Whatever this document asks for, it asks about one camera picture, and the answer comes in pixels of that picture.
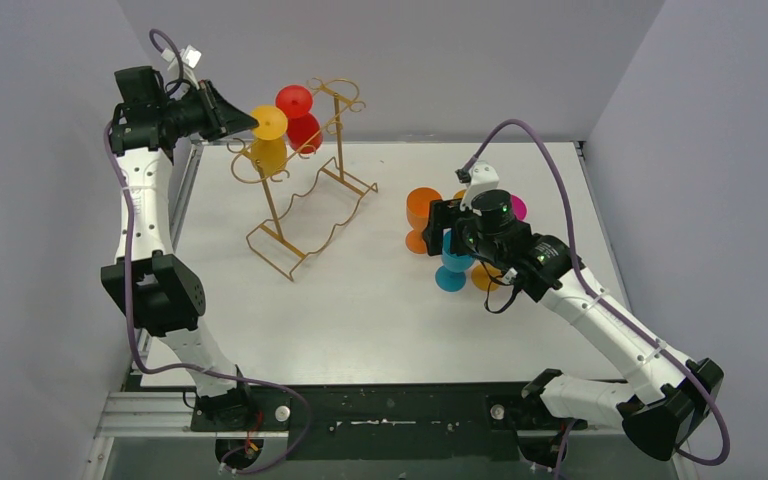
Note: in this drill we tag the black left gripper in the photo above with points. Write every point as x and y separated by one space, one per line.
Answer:
210 110

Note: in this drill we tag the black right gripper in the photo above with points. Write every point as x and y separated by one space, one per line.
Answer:
447 214

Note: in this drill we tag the orange wine glass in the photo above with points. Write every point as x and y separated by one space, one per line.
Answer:
418 203

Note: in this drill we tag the yellow wine glass row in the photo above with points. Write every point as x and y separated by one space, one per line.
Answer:
269 150

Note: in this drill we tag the blue wine glass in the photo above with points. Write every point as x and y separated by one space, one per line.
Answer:
451 276

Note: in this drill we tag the red wine glass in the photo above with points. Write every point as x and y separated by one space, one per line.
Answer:
303 129

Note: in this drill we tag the pink wine glass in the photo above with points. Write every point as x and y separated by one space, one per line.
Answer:
519 208

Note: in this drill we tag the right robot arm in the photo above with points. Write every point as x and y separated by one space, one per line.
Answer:
664 395

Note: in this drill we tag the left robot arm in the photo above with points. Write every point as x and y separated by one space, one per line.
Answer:
155 290

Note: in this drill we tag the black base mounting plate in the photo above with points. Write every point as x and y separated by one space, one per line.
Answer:
388 422

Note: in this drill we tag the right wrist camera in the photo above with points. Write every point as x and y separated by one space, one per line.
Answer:
478 177

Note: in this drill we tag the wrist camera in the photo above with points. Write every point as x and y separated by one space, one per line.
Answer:
190 57
478 177

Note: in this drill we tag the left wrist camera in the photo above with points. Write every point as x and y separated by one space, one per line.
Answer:
190 57

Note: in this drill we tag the gold wire glass rack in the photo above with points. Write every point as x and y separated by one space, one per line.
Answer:
312 197

